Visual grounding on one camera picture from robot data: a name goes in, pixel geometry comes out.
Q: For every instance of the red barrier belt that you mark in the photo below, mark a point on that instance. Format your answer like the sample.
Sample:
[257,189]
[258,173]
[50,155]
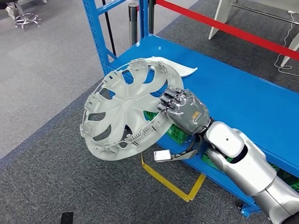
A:
[222,26]

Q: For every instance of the grey plastic hubcap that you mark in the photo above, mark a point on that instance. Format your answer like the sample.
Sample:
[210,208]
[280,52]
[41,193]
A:
[127,103]

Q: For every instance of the yellow floor tape outline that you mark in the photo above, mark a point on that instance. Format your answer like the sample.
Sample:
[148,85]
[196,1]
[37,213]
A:
[186,196]

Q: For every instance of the black stanchion post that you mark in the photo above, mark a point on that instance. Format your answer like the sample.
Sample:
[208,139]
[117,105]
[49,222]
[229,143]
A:
[151,18]

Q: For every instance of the blue metal shelf rack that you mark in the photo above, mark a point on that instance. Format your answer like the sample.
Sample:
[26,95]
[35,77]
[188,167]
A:
[233,102]

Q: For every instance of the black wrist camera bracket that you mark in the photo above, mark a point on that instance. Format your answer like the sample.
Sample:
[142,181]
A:
[186,154]

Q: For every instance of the green plastic crate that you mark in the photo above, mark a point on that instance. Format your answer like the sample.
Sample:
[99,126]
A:
[287,179]
[175,133]

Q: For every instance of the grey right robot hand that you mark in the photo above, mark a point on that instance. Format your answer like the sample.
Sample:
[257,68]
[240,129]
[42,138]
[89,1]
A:
[186,114]

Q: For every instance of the white table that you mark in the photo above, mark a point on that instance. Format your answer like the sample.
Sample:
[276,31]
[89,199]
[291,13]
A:
[219,15]

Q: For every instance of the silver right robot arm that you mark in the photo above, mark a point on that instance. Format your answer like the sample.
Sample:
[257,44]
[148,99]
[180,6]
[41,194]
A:
[245,160]

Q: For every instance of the black robot foot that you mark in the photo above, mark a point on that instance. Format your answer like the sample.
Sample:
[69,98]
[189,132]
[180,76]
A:
[66,218]

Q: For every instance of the white curved plastic part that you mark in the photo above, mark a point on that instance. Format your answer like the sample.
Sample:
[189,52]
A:
[182,69]

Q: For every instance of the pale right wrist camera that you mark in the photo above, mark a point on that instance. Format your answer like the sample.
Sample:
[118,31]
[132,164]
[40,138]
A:
[162,155]

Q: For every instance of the thin black rod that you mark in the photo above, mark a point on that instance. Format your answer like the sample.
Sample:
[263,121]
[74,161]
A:
[109,28]

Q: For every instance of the silver stanchion post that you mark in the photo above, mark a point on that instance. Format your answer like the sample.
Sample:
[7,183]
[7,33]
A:
[133,24]

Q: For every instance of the chrome chair base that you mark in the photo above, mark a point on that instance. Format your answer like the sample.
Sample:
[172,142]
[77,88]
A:
[26,19]

